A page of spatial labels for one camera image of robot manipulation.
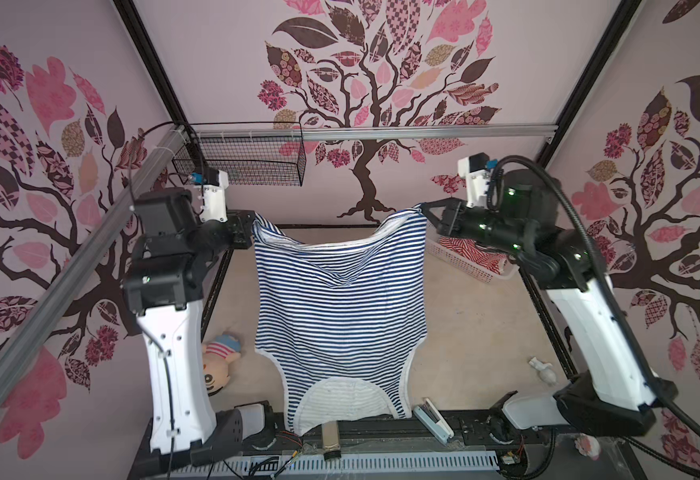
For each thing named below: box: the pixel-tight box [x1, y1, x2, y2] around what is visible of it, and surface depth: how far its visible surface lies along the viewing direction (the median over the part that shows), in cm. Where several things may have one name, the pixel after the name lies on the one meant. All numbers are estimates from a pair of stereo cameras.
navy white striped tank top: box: [254, 206, 428, 434], surface depth 63 cm
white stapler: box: [413, 397, 455, 445], surface depth 75 cm
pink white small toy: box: [574, 433, 601, 461], surface depth 69 cm
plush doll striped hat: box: [201, 334, 242, 396], surface depth 83 cm
